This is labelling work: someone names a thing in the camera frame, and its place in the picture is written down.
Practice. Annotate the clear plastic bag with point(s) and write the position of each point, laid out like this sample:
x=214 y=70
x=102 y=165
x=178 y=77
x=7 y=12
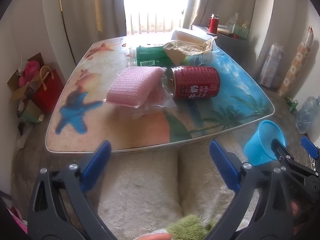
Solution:
x=233 y=20

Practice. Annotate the green fluffy cloth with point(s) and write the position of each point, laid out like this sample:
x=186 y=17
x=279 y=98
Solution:
x=190 y=227

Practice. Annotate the toilet paper pack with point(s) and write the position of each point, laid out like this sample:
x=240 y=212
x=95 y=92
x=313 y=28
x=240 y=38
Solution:
x=271 y=66

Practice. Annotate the green beer can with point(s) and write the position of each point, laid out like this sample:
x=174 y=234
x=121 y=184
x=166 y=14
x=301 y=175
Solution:
x=294 y=108

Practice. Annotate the patterned wrapping roll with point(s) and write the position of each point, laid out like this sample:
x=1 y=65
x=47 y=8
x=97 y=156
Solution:
x=296 y=65

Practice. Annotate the cardboard box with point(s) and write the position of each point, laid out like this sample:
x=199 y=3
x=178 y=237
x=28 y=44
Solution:
x=15 y=80

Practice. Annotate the brown paper bag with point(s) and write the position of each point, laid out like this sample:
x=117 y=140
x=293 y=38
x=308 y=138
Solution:
x=185 y=48

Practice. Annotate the window railing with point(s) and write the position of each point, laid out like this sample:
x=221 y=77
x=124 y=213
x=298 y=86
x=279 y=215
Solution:
x=155 y=22

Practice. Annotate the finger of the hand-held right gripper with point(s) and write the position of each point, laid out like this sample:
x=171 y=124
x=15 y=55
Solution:
x=309 y=146
x=287 y=155

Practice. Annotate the pink plastic bag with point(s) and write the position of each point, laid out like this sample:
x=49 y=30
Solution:
x=28 y=72

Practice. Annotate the red thermos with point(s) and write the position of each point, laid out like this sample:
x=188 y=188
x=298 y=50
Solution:
x=213 y=25

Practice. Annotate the pink cloth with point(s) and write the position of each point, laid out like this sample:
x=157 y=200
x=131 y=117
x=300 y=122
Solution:
x=16 y=220

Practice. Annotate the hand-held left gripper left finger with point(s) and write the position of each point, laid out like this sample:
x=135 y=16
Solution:
x=97 y=162

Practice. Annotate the white medicine box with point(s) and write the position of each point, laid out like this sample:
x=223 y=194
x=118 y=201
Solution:
x=185 y=35

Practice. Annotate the plastic wrapped water jug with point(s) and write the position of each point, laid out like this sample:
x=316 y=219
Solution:
x=307 y=116

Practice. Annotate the red gift bag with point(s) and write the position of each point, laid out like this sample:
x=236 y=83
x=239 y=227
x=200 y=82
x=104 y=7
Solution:
x=51 y=92

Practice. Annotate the green plastic bottle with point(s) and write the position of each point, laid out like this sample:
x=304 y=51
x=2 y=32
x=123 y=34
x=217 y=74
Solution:
x=150 y=56

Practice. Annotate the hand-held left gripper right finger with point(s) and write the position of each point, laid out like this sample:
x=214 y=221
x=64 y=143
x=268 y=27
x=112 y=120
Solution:
x=225 y=165

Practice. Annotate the blue mesh basket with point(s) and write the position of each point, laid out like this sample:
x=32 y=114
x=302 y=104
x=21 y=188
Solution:
x=260 y=142

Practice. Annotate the person's right hand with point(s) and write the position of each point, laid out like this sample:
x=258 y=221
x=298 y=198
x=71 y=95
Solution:
x=297 y=209

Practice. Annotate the white fluffy rug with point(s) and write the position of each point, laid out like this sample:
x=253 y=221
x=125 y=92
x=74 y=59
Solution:
x=142 y=185

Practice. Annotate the green glass bottle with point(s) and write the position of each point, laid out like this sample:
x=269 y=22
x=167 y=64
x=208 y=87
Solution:
x=290 y=101

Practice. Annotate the red drink can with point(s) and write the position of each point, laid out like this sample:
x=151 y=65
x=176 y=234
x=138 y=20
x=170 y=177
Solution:
x=197 y=82

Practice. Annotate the pink sponge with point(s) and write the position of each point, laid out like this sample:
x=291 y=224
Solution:
x=132 y=85

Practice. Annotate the grey cabinet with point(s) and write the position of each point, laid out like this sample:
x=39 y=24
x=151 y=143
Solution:
x=225 y=40

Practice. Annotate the clear plastic bottle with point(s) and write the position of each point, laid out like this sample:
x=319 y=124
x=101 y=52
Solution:
x=201 y=58

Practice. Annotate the green pen basket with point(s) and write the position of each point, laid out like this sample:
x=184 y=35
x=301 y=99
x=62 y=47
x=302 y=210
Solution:
x=240 y=32

